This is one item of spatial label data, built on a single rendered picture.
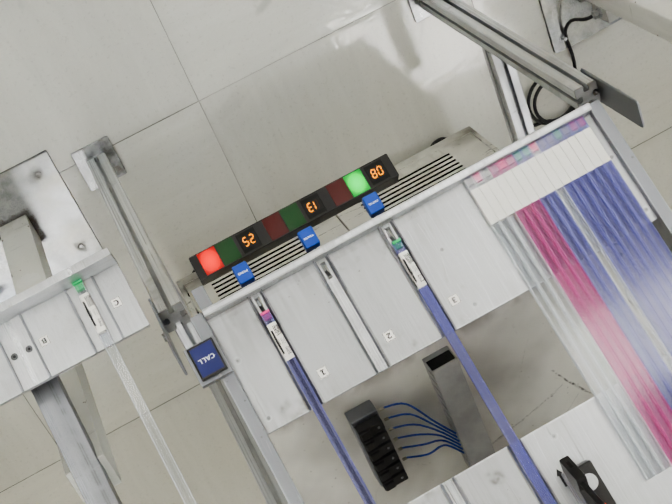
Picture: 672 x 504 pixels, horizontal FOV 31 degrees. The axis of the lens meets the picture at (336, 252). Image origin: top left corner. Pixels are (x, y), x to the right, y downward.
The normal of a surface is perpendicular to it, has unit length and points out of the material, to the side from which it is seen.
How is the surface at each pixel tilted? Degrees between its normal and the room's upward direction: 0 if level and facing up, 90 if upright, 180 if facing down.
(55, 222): 0
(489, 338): 0
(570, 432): 46
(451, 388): 0
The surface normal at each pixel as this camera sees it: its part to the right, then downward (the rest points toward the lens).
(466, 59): 0.34, 0.43
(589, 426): -0.01, -0.25
